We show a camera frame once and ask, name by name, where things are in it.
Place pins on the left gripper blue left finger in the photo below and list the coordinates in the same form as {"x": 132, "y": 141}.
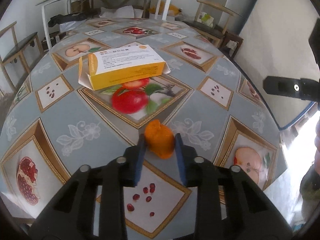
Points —
{"x": 90, "y": 205}

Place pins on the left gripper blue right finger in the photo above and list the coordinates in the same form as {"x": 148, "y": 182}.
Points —
{"x": 230, "y": 205}

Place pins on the orange peel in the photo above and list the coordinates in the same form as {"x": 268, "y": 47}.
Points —
{"x": 159, "y": 139}

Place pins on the yellow white medicine box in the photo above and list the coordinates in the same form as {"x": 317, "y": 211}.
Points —
{"x": 120, "y": 65}

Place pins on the operator's hand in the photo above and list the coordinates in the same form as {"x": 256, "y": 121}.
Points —
{"x": 317, "y": 144}

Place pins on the white mattress blue trim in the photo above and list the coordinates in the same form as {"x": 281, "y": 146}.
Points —
{"x": 276, "y": 43}

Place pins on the dark wooden side table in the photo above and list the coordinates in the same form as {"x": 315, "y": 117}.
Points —
{"x": 231, "y": 44}

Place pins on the wooden chair black seat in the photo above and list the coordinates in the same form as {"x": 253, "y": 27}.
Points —
{"x": 222, "y": 16}

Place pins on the green white carton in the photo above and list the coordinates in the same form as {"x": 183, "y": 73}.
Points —
{"x": 207, "y": 19}

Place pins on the fruit pattern tablecloth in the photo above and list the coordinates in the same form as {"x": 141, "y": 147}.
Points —
{"x": 55, "y": 125}

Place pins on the wooden stool by wall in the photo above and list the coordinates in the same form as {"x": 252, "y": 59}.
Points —
{"x": 17, "y": 52}

